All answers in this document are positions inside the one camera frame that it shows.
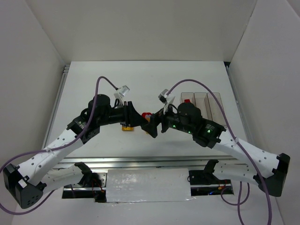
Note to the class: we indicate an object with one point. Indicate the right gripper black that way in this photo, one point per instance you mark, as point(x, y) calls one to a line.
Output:
point(162, 120)

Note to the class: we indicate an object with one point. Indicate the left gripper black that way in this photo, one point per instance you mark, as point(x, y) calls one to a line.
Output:
point(127, 113)

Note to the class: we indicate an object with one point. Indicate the yellow lego brick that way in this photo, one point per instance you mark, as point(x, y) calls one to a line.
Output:
point(126, 128)

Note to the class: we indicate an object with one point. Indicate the red flower lego piece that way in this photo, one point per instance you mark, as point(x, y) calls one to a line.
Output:
point(147, 115)

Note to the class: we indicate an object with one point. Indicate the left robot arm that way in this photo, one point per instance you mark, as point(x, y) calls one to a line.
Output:
point(30, 180)

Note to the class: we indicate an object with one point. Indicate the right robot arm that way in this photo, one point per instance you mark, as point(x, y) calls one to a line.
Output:
point(266, 170)

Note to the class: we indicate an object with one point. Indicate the middle clear container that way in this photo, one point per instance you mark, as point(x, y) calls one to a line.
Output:
point(201, 101)

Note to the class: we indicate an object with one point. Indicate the white foil cover plate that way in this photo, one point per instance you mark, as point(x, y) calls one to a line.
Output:
point(147, 185)

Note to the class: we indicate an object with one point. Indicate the right clear container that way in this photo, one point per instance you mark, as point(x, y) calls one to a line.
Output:
point(216, 114)

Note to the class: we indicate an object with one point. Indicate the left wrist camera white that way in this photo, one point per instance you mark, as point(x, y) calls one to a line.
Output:
point(120, 93)

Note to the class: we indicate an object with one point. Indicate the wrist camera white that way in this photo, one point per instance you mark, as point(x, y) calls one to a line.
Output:
point(120, 93)
point(167, 99)

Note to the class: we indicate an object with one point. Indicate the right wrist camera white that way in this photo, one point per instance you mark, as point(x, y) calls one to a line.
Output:
point(167, 99)

